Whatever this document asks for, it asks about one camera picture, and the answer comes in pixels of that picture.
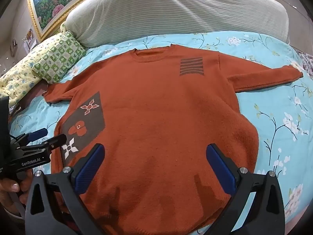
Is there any grey floral cloth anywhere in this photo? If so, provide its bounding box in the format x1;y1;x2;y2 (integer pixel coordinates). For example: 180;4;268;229
295;48;313;79

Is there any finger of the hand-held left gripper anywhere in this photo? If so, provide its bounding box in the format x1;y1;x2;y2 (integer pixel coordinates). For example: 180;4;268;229
17;134;67;152
11;128;49;150

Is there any person's left hand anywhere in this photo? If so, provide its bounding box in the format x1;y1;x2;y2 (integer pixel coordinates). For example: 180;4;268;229
0;170;33;210

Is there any yellow patterned quilt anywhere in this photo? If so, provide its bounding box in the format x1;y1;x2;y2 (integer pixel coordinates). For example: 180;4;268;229
0;21;66;108

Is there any wall poster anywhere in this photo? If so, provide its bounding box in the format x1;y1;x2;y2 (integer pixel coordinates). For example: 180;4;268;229
23;28;37;52

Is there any blue floral bed sheet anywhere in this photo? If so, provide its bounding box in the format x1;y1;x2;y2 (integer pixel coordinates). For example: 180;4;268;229
8;31;313;235

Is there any grey striped padded headboard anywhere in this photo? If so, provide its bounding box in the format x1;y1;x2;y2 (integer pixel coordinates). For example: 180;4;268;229
66;0;290;48

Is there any orange towel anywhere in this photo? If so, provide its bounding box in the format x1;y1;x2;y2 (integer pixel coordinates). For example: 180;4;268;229
42;43;304;235

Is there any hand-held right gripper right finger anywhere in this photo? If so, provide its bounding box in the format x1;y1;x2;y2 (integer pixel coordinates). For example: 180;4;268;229
206;143;286;235

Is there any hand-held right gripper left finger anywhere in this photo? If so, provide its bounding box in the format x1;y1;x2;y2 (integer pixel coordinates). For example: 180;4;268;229
25;143;105;235

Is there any gold framed flower painting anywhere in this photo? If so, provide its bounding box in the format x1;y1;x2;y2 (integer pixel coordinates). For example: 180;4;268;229
26;0;123;41

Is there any green patterned pillow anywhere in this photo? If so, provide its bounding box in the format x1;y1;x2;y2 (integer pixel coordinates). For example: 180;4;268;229
32;31;86;84

